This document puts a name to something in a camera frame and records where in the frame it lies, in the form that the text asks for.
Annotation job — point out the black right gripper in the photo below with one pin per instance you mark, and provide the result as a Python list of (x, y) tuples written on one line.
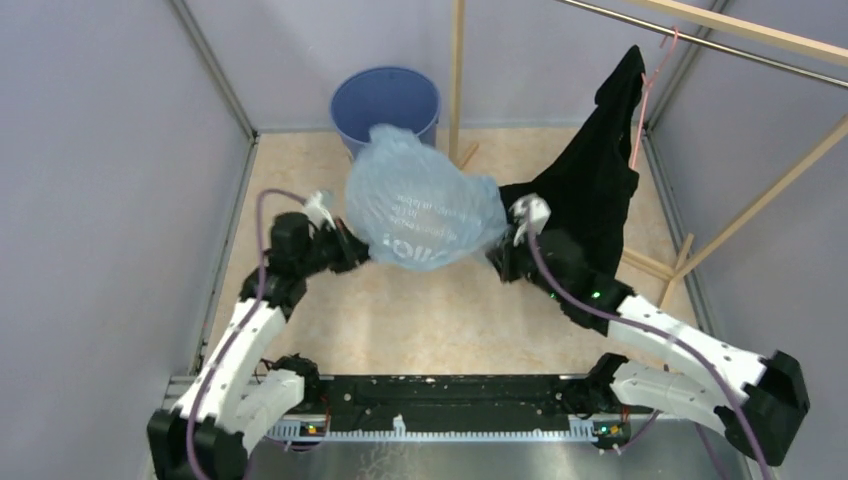
[(503, 255)]

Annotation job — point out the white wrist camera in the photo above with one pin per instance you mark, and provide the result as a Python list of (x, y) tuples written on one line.
[(529, 215), (317, 208)]

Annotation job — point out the blue plastic trash bin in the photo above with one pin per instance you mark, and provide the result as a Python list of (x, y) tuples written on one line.
[(394, 95)]

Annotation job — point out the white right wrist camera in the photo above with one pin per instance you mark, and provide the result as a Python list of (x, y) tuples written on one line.
[(529, 215)]

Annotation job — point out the wooden clothes rack frame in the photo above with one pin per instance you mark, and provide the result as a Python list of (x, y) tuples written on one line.
[(731, 130)]

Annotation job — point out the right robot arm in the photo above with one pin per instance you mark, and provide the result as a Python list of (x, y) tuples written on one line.
[(756, 402)]

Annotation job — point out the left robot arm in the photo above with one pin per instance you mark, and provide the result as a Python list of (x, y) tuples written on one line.
[(212, 429)]

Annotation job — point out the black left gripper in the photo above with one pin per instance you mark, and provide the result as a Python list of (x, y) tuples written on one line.
[(351, 250)]

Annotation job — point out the white slotted cable duct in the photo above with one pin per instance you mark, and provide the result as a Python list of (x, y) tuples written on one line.
[(294, 431)]

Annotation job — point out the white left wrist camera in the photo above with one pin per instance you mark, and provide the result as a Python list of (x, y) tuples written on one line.
[(317, 208)]

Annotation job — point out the metal hanging rod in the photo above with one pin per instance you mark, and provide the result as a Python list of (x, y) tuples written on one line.
[(703, 42)]

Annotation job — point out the pink clothes hanger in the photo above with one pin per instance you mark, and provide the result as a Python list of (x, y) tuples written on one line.
[(648, 84)]

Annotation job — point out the black hanging garment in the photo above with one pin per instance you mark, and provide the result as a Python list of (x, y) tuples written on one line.
[(590, 184)]

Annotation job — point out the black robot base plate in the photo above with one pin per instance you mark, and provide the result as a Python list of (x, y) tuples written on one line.
[(457, 403)]

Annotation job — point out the light blue trash bag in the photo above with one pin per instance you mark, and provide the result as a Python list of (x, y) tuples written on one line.
[(414, 208)]

